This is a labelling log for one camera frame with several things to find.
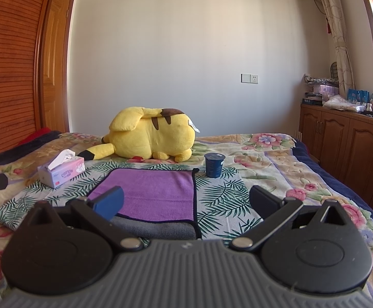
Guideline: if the floral bed cover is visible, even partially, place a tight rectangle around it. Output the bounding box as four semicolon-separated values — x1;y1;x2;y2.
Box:
0;133;373;299

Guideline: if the yellow Pikachu plush toy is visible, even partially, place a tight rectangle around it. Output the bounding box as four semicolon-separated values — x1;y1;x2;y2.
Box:
79;107;199;163

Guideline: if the wooden sideboard cabinet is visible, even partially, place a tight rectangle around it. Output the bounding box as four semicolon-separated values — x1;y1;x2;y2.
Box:
299;104;373;209

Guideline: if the patterned beige curtain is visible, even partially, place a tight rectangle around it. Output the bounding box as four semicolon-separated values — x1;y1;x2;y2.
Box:
321;0;355;99

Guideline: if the dark blue plastic cup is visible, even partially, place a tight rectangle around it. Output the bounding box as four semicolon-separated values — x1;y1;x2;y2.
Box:
204;152;226;178

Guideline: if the clutter pile on cabinet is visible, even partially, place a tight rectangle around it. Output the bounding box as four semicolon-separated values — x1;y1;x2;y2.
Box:
302;62;373;117

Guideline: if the palm leaf print cloth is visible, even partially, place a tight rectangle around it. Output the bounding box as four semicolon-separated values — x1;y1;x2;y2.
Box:
0;160;291;248

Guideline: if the red blanket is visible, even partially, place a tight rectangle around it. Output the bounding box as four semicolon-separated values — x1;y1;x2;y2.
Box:
17;127;52;147

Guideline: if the white wall socket plate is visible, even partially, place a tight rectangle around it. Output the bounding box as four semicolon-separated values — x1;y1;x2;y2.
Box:
241;73;259;84

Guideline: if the wooden slatted wardrobe door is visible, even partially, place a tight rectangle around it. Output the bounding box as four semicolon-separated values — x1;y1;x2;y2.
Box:
0;0;50;153

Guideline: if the purple grey microfiber towel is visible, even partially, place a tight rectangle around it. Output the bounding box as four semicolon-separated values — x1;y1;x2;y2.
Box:
88;168;202;240

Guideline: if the pink tissue box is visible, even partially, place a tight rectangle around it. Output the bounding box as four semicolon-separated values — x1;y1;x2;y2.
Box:
38;149;86;188

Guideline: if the wooden room door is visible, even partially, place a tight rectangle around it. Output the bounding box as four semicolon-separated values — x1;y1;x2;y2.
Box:
40;0;74;133

